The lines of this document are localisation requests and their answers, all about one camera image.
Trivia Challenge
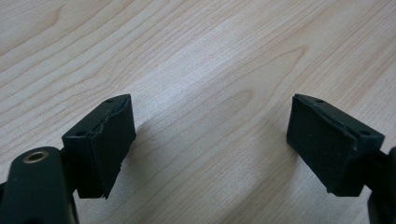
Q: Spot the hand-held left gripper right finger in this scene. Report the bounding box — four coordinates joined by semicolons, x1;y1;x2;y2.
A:
286;93;386;198

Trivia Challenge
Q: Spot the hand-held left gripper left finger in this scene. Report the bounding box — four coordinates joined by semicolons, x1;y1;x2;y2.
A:
61;93;137;200

